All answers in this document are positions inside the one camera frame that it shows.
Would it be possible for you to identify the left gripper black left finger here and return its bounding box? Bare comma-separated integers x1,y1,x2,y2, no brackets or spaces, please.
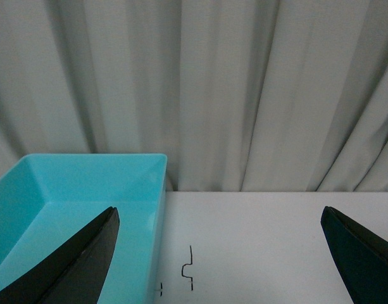
0,206,120,303

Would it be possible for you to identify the turquoise plastic bin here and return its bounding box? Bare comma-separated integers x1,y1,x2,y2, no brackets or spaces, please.
0,154,167,303

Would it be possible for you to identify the grey pleated curtain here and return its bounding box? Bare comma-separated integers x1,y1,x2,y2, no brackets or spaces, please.
0,1,388,191

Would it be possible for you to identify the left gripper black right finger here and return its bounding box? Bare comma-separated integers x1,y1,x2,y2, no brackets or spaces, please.
320,206,388,303

